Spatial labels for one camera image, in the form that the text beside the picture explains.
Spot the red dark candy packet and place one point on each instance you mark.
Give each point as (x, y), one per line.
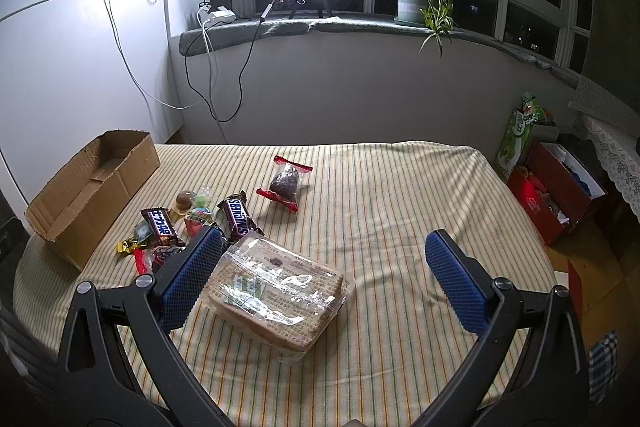
(150, 260)

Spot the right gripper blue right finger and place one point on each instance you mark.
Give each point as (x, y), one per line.
(528, 365)

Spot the green jelly candy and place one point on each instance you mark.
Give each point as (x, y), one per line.
(203, 198)

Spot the english Snickers bar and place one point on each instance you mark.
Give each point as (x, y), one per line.
(240, 222)

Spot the brown cardboard box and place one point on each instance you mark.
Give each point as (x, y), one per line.
(78, 205)

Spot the white power strip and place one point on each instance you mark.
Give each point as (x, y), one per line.
(212, 17)

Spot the red green small candy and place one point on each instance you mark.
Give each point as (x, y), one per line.
(197, 218)

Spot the chinese Snickers bar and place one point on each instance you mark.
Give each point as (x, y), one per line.
(162, 230)

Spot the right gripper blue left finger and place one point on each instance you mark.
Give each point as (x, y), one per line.
(95, 383)

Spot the white lace cloth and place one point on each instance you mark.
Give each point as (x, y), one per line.
(613, 129)

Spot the brown-top jelly cup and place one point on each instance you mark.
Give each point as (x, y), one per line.
(181, 205)

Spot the green snack bag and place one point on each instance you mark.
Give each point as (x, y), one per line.
(516, 137)

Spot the red box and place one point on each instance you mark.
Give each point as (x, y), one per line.
(556, 191)

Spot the red dark dried-fruit packet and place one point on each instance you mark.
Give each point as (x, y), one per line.
(286, 183)

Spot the yellow candy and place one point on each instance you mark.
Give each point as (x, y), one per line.
(129, 246)

